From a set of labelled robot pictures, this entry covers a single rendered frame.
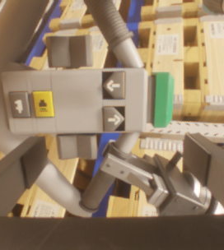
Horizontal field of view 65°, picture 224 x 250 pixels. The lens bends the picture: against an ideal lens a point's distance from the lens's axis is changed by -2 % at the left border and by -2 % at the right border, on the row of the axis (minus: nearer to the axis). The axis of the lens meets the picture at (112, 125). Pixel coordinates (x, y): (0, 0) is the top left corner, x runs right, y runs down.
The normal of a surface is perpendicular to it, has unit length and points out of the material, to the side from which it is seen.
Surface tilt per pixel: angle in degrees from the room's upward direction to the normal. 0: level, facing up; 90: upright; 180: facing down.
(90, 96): 74
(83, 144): 91
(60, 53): 57
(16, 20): 69
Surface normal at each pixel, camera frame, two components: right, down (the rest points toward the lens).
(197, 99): -0.22, -0.44
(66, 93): 0.00, 0.28
